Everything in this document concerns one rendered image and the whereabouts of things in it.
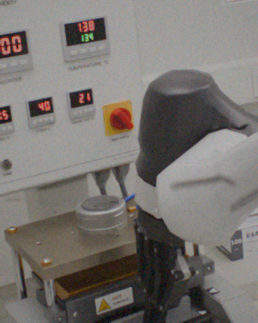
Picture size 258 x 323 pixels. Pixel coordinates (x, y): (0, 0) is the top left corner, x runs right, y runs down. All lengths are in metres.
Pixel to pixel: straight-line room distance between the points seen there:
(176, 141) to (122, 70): 0.46
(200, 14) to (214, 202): 1.09
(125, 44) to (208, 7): 0.55
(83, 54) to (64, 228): 0.29
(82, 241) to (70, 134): 0.21
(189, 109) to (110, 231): 0.37
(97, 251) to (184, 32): 0.82
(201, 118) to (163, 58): 0.95
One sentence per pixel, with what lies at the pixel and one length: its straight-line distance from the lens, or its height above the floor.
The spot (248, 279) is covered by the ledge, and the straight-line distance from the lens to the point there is 1.68.
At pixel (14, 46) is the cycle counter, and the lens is 1.22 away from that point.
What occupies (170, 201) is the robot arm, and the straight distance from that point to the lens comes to 0.78.
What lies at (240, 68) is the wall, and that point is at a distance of 1.83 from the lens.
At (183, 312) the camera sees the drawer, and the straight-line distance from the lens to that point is 1.18.
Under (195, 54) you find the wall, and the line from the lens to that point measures 1.82.
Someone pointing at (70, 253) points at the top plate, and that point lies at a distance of 1.12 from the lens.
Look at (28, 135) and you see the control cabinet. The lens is 1.25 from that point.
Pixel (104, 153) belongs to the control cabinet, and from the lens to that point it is 1.32.
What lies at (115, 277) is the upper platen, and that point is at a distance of 1.15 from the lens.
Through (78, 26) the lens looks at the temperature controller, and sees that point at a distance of 1.26.
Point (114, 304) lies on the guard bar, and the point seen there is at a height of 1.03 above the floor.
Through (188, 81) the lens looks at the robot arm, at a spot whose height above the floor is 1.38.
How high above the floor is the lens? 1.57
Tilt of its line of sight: 17 degrees down
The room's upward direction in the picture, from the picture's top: 6 degrees counter-clockwise
